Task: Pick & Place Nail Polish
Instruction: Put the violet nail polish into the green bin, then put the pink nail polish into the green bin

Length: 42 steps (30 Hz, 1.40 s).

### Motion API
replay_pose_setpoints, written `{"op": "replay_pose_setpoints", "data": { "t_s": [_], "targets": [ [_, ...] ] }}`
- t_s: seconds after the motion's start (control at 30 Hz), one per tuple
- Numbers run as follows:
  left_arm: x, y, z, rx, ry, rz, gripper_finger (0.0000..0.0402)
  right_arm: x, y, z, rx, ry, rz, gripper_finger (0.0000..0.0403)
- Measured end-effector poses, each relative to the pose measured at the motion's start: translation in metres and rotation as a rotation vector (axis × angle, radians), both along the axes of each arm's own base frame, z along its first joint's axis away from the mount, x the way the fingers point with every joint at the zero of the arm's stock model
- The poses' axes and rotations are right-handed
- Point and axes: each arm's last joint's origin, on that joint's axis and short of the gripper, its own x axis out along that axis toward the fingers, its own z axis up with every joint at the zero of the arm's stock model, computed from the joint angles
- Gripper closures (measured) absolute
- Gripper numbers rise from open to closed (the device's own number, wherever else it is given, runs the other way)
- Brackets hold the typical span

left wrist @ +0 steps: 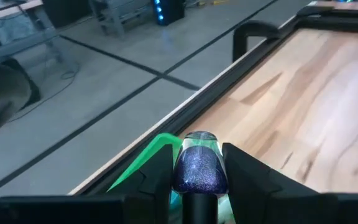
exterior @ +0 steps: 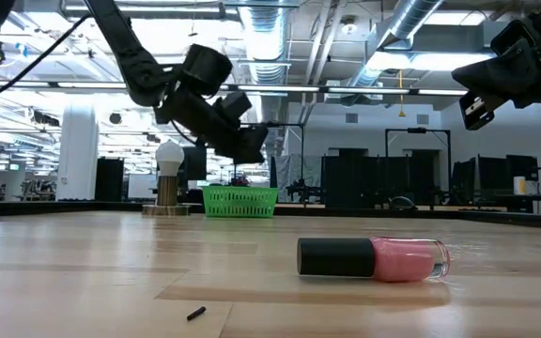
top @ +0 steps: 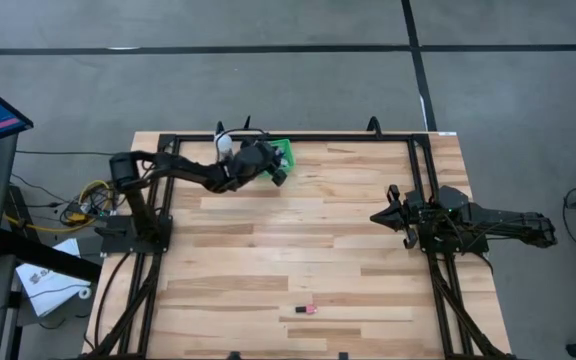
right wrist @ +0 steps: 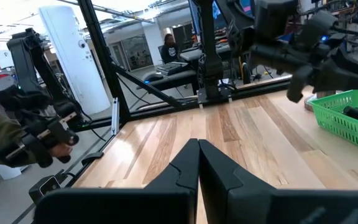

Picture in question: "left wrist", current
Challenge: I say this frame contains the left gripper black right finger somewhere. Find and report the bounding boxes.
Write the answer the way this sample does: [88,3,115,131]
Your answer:
[221,142,358,224]

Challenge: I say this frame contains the green plastic mesh basket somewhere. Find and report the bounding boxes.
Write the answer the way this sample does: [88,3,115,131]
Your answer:
[106,133,236,224]

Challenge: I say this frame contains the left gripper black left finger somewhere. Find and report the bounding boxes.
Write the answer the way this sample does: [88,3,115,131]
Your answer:
[0,144,174,224]

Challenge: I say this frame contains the computer tower with blue lights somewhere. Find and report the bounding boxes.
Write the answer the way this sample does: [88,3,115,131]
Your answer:
[152,0,186,26]

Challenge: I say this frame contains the dark grey rounded object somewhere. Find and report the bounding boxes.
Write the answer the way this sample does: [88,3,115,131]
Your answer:
[0,60,33,147]

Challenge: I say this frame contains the black aluminium table frame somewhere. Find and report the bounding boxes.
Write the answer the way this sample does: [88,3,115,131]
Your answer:
[68,0,358,200]

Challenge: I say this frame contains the purple glitter nail polish bottle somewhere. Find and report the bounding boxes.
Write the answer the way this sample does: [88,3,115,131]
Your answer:
[172,130,229,224]

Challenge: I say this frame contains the wooden top desk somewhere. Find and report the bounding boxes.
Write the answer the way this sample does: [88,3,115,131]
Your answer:
[0,0,74,68]

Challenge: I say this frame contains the grey metal table frame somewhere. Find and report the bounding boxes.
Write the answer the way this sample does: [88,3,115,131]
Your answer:
[87,0,155,37]

